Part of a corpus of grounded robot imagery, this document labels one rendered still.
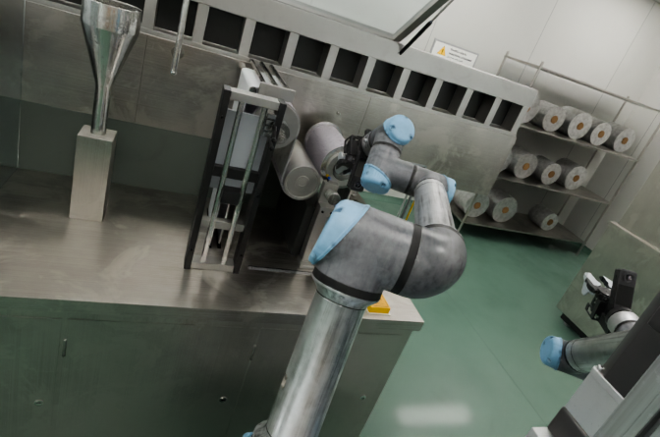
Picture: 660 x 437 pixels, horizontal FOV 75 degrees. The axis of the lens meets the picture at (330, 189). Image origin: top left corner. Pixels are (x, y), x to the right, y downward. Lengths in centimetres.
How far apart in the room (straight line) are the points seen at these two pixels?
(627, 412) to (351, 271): 35
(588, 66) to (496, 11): 140
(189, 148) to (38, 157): 48
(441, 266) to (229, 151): 68
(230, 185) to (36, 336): 60
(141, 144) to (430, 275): 122
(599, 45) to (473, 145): 377
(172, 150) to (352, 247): 111
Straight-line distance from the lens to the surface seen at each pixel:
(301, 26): 157
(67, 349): 136
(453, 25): 450
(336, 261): 65
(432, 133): 186
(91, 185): 144
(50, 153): 172
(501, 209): 503
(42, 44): 161
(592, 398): 73
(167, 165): 168
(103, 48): 129
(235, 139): 115
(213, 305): 123
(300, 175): 136
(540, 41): 511
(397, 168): 103
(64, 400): 150
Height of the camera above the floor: 169
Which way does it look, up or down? 22 degrees down
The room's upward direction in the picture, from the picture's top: 19 degrees clockwise
